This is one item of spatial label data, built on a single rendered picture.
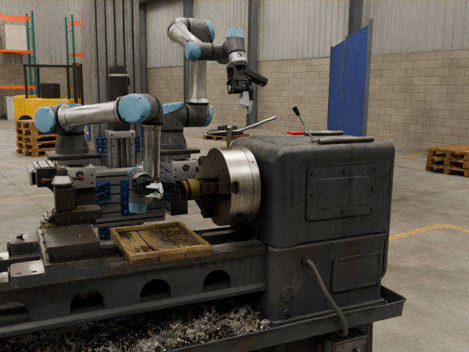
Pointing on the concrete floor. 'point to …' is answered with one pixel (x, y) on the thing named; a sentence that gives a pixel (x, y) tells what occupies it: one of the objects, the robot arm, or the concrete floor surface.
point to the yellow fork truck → (47, 92)
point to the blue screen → (350, 83)
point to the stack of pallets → (31, 142)
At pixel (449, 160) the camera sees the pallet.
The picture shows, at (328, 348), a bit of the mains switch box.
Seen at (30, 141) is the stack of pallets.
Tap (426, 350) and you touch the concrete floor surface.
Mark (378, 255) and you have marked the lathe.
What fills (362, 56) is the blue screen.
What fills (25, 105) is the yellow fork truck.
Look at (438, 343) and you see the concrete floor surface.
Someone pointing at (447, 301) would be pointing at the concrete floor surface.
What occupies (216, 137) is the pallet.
